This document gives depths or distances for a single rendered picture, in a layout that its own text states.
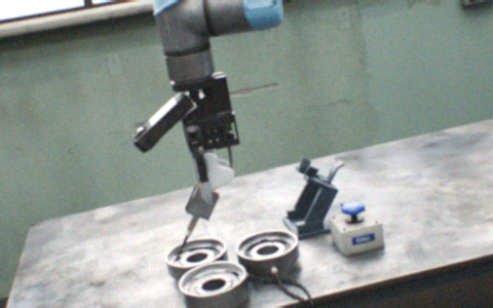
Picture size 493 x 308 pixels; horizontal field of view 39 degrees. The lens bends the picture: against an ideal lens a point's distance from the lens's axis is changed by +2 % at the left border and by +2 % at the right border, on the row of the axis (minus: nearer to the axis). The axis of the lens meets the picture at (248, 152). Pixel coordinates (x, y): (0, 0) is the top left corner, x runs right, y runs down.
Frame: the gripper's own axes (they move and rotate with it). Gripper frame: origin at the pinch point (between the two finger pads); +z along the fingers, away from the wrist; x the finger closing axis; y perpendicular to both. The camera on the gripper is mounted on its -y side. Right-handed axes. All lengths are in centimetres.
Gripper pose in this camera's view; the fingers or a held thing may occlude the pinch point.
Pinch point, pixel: (204, 196)
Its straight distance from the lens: 115.5
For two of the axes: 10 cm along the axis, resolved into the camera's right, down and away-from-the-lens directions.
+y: 9.6, -2.2, 1.4
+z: 1.7, 9.4, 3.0
